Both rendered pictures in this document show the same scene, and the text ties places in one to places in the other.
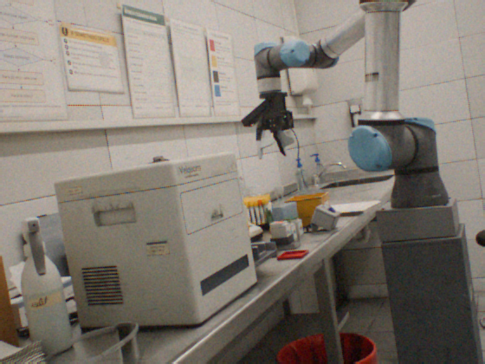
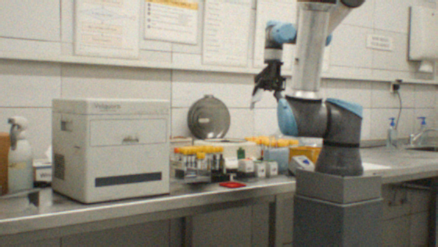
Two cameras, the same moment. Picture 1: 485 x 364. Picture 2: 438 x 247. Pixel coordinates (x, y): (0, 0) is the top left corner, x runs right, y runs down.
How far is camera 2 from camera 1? 84 cm
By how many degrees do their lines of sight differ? 28
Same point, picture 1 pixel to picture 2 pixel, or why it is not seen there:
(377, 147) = (284, 117)
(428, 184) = (338, 156)
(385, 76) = (303, 62)
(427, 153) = (342, 131)
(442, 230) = (335, 196)
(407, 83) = not seen: outside the picture
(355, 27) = not seen: hidden behind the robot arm
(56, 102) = (130, 47)
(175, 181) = (87, 112)
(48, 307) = (16, 169)
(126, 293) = (66, 174)
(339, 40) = not seen: hidden behind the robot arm
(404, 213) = (313, 175)
